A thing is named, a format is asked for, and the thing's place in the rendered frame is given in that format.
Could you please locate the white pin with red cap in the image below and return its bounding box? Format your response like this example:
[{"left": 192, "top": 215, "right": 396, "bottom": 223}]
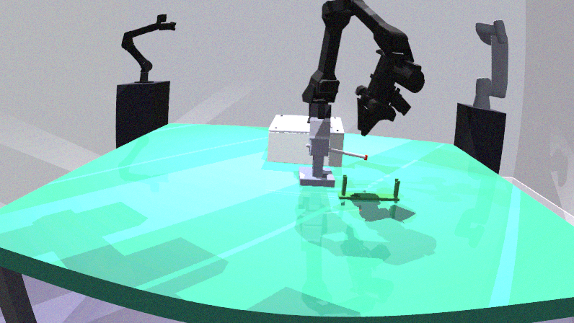
[{"left": 306, "top": 144, "right": 368, "bottom": 161}]

